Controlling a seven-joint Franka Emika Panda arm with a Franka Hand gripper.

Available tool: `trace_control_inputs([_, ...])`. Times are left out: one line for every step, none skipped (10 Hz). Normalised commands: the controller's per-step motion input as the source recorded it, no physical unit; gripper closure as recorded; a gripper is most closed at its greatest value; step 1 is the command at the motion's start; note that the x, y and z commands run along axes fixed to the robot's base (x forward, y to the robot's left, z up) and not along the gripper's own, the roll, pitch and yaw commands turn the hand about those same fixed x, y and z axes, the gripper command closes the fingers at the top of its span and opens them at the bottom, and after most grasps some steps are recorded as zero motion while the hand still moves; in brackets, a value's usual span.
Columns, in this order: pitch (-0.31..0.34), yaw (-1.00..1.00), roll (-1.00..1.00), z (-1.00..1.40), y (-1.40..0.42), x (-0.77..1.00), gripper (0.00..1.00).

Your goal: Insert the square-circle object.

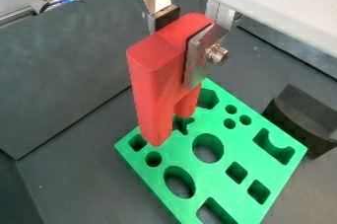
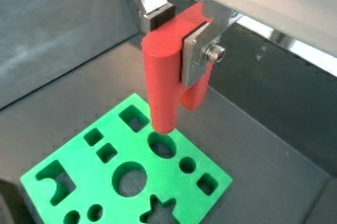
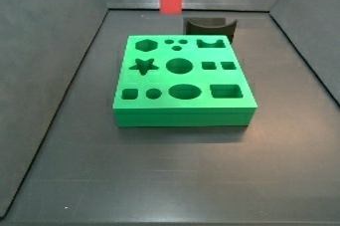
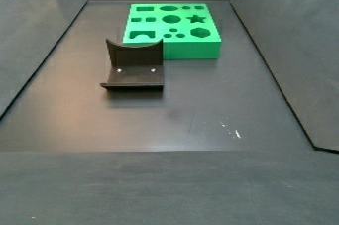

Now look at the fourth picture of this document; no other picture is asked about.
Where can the green shape sorter block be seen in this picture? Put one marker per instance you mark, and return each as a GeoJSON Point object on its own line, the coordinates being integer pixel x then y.
{"type": "Point", "coordinates": [184, 25]}

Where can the black curved holder bracket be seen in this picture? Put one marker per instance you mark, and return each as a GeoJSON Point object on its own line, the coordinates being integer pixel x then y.
{"type": "Point", "coordinates": [137, 66]}

